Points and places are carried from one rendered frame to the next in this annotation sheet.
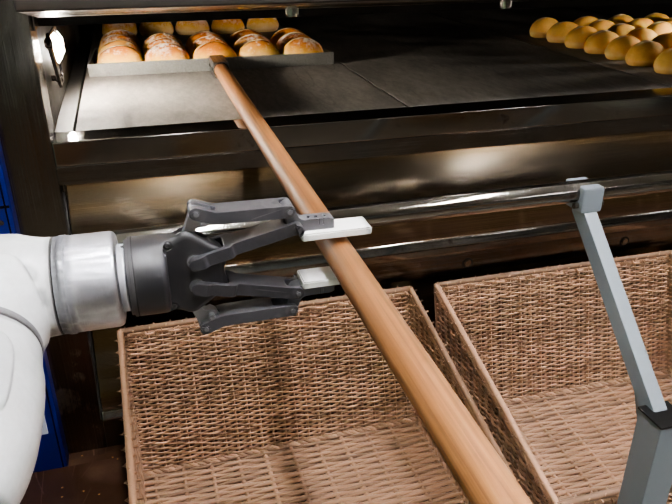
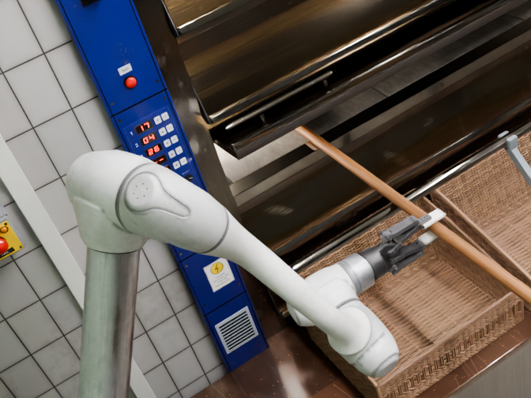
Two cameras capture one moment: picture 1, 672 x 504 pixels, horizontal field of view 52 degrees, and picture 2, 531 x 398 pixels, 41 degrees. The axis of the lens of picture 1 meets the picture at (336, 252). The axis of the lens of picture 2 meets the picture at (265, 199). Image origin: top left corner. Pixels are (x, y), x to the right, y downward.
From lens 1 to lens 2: 117 cm
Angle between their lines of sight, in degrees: 12
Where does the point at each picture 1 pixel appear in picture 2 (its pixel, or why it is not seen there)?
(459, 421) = (520, 285)
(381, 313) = (472, 253)
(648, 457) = not seen: outside the picture
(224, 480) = not seen: hidden behind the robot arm
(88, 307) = (366, 285)
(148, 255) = (377, 258)
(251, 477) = not seen: hidden behind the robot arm
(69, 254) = (353, 269)
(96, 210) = (256, 217)
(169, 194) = (287, 194)
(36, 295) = (352, 288)
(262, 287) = (412, 250)
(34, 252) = (342, 273)
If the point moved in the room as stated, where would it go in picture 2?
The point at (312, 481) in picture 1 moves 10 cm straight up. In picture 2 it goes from (401, 308) to (397, 287)
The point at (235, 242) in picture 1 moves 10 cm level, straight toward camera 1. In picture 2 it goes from (401, 240) to (424, 264)
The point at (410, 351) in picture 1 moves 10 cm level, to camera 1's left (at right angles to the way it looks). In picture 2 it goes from (491, 265) to (450, 281)
